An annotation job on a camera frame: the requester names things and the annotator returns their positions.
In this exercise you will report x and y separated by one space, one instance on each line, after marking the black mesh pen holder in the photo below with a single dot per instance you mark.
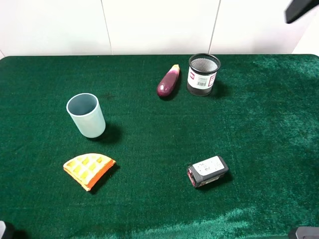
202 72

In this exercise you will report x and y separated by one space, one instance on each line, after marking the green velvet table cloth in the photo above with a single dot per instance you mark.
262 118

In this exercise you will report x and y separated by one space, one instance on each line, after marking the purple toy eggplant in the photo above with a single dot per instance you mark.
167 84

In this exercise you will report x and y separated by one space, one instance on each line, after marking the black battery pack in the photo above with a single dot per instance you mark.
207 171

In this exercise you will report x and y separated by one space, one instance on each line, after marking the light blue plastic cup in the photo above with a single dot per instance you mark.
86 113

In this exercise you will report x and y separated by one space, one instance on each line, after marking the orange toy waffle slice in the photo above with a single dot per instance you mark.
87 169

